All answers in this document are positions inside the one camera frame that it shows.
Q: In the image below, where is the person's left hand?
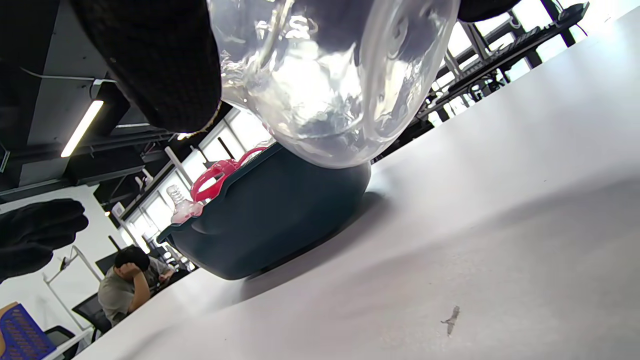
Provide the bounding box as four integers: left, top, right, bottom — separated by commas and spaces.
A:
0, 198, 90, 284

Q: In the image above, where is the person's right hand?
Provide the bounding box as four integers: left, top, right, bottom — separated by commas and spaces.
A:
70, 0, 521, 134

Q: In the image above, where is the pink bottle handle ring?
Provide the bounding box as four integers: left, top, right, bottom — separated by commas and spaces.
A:
189, 146, 269, 204

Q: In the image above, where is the blue plastic crate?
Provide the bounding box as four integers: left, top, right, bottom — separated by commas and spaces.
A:
0, 302, 57, 360

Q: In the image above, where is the ceiling strip light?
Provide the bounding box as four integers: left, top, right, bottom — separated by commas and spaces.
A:
60, 99, 106, 159

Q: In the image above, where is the teal plastic basin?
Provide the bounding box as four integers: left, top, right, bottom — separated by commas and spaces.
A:
157, 142, 374, 281

